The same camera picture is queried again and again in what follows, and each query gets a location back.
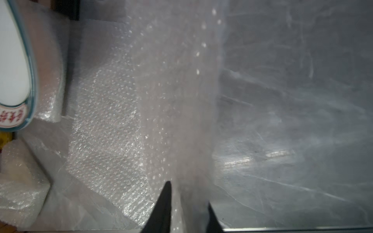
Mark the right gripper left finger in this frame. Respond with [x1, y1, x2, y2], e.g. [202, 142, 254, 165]
[141, 181, 172, 233]

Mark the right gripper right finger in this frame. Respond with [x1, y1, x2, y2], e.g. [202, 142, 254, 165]
[206, 203, 224, 233]

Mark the yellow black patterned plate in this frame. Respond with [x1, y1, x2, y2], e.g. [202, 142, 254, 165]
[0, 132, 13, 151]

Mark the left bubble wrapped plate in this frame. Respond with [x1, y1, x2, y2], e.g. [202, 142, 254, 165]
[1, 139, 50, 229]

